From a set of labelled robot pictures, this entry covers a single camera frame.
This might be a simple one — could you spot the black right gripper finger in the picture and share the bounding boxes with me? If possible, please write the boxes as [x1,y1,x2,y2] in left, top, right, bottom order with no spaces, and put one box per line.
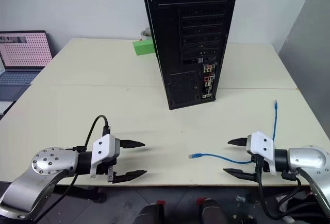
[227,137,249,148]
[222,167,259,181]

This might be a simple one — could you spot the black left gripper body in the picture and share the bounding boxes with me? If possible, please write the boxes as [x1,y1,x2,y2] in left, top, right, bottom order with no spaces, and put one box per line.
[95,138,122,184]

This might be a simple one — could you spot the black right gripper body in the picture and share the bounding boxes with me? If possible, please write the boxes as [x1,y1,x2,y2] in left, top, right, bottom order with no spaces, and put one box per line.
[245,135,270,176]

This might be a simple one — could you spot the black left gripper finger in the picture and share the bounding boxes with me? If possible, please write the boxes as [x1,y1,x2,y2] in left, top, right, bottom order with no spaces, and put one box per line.
[120,139,146,149]
[113,169,148,184]

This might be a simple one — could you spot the black table foot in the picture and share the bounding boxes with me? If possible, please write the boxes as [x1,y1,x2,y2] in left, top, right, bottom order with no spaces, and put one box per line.
[87,186,107,204]

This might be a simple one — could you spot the green box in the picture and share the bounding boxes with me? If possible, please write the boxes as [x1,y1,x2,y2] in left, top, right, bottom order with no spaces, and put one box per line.
[132,40,156,56]

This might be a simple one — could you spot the grey partition panel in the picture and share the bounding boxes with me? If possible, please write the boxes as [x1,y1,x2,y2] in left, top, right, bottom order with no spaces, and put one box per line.
[278,0,330,142]

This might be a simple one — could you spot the black computer tower case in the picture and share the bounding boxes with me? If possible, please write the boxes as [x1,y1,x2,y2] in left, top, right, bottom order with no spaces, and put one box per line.
[139,0,242,111]

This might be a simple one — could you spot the open laptop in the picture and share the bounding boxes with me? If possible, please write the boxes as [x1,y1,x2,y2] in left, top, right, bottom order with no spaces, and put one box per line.
[0,30,54,102]

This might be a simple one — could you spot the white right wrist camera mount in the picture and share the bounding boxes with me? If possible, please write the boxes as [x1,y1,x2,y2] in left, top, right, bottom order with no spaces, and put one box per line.
[246,131,278,177]

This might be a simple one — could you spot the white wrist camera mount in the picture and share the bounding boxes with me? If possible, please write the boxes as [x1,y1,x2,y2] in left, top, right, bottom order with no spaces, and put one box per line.
[246,131,278,177]
[89,133,121,179]

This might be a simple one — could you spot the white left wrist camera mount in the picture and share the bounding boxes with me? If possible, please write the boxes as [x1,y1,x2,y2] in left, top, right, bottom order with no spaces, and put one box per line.
[89,133,121,179]

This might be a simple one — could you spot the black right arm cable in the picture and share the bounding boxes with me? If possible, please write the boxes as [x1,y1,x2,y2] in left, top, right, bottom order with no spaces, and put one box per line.
[254,166,318,221]

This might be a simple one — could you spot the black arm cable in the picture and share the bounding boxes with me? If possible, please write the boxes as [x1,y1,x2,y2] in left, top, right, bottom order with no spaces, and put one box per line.
[33,115,112,224]
[254,166,318,221]

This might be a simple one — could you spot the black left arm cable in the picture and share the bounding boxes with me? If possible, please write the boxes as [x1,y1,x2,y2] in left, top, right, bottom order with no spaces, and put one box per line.
[33,115,112,224]

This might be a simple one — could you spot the blue ethernet cable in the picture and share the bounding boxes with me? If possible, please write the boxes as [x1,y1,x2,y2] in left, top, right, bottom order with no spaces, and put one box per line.
[188,99,280,164]

